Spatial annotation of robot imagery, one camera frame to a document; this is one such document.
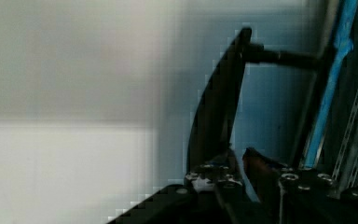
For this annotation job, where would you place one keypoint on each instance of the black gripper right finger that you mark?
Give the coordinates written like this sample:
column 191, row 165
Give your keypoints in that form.
column 265, row 175

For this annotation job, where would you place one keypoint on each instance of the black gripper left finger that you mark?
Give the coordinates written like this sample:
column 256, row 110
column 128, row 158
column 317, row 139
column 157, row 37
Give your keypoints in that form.
column 221, row 177

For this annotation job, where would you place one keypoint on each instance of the black toaster oven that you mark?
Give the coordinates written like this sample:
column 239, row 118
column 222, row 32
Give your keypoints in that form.
column 273, row 100

